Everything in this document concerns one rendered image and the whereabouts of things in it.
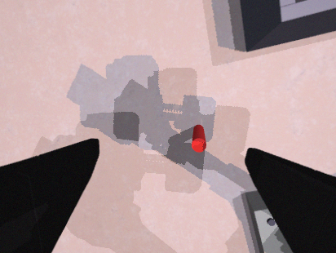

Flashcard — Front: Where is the red peg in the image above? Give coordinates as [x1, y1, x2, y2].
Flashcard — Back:
[192, 125, 206, 153]

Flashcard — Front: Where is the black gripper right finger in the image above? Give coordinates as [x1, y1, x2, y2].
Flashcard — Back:
[245, 148, 336, 253]

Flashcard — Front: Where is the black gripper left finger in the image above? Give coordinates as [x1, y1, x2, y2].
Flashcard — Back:
[0, 138, 99, 253]

